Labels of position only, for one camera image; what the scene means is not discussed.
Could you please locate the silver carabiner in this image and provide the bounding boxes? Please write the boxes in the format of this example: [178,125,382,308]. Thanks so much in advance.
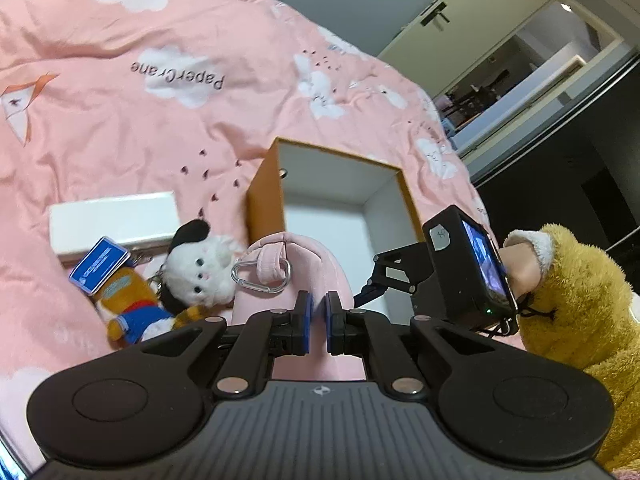
[231,258,292,294]

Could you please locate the white dog plush black ears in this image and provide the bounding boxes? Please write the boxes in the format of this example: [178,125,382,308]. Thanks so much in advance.
[159,220,241,311]

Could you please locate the pink cloud printed blanket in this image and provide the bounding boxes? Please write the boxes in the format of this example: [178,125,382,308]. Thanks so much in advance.
[0,0,493,480]

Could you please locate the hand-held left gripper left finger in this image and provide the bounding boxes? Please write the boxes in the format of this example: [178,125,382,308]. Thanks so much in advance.
[142,290,315,398]

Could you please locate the black wrist strap cord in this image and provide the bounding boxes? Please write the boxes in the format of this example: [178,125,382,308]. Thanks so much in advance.
[517,295,557,336]

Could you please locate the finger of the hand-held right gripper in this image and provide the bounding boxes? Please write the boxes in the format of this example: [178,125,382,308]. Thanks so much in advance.
[373,242,431,283]
[352,272,417,309]

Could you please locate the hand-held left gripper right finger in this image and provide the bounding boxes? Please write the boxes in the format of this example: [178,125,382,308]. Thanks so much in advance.
[322,291,501,397]

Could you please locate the dark sliding door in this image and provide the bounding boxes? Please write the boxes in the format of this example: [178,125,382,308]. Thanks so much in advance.
[470,55,640,281]

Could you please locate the pale green door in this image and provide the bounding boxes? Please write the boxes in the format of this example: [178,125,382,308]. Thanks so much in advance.
[377,0,557,98]

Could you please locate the white flat box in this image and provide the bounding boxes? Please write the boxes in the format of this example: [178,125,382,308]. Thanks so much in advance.
[48,190,182,268]

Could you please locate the black door handle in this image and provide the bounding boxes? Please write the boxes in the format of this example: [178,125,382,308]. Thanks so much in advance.
[419,2,449,28]

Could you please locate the pink fabric pouch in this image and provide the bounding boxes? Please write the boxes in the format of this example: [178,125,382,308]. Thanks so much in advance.
[232,232,368,381]

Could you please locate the orange box white inside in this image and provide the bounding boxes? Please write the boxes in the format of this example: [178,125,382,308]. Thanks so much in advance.
[245,136,426,318]

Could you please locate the person's right forearm yellow sleeve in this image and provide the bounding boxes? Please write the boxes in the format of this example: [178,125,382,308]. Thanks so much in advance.
[501,222,640,472]

